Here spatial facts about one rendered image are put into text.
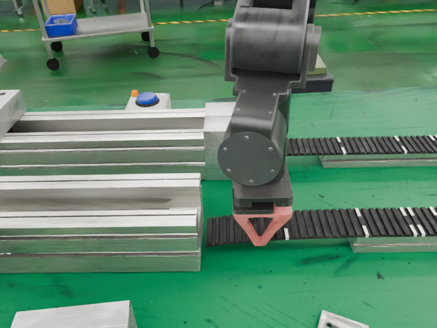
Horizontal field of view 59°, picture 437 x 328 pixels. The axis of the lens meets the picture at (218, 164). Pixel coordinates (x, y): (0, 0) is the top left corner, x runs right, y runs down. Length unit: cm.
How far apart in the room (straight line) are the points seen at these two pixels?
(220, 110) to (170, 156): 11
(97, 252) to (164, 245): 8
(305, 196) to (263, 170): 28
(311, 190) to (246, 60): 31
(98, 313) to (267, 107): 23
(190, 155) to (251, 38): 29
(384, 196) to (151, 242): 37
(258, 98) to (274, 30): 6
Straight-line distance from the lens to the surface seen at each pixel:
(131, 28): 350
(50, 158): 68
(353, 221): 54
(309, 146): 68
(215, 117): 63
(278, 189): 43
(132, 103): 78
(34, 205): 58
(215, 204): 59
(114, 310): 37
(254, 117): 32
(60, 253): 53
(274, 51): 36
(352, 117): 86
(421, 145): 73
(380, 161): 71
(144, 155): 62
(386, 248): 55
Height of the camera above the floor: 117
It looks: 35 degrees down
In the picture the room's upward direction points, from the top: 2 degrees counter-clockwise
